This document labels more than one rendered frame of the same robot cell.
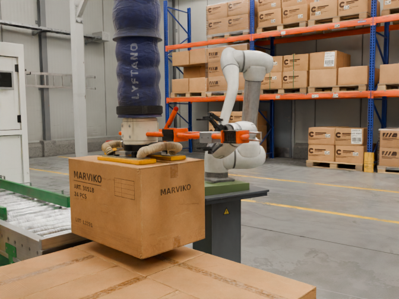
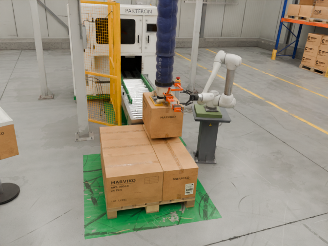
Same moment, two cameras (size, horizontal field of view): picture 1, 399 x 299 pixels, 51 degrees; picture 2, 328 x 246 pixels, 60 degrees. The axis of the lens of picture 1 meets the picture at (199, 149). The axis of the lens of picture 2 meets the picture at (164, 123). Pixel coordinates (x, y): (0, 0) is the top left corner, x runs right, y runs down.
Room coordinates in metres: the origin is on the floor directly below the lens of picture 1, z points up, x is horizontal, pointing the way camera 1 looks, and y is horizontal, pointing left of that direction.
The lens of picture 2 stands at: (-0.87, -1.49, 2.27)
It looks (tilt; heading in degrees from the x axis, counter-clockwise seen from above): 24 degrees down; 31
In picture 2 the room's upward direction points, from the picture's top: 3 degrees clockwise
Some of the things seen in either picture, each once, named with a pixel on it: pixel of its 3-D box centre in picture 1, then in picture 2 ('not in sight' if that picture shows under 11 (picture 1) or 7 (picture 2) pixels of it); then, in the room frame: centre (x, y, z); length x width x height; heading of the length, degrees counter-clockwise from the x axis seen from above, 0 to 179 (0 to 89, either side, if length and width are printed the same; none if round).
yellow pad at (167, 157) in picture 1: (155, 153); not in sight; (2.11, 0.22, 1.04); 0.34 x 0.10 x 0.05; 46
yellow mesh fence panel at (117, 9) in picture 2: not in sight; (98, 71); (2.49, 1.81, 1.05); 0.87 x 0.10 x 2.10; 99
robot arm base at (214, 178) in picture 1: (214, 175); (210, 107); (2.71, -0.10, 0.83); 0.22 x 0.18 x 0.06; 35
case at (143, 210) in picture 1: (135, 197); (161, 113); (2.09, 0.33, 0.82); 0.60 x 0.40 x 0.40; 46
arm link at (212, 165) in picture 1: (218, 155); (213, 98); (2.70, -0.12, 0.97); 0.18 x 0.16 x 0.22; 98
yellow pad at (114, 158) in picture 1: (125, 156); (155, 99); (1.98, 0.36, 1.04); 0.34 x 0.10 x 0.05; 46
